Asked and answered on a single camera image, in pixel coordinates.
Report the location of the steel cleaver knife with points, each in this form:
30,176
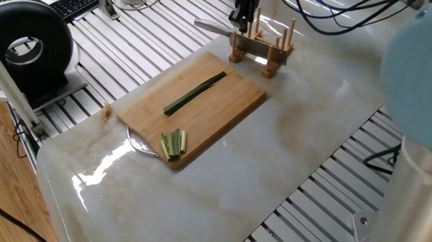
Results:
256,47

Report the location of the long green garlic stalk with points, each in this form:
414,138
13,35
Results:
192,94

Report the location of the pale green garlic piece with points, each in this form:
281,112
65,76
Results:
164,150
183,141

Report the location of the dark green garlic piece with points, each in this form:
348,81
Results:
168,146
177,142
172,144

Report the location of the tan garlic root bit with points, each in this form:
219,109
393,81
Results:
105,109

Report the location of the wooden peg rack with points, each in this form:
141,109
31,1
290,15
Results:
271,67

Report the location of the bamboo cutting board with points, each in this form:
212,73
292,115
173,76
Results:
208,110

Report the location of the marble pattern table mat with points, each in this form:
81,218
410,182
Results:
242,179

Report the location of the black computer keyboard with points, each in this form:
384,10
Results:
75,3

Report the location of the short aluminium frame post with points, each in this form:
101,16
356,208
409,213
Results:
107,5

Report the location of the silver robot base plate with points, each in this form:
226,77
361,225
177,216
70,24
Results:
363,222

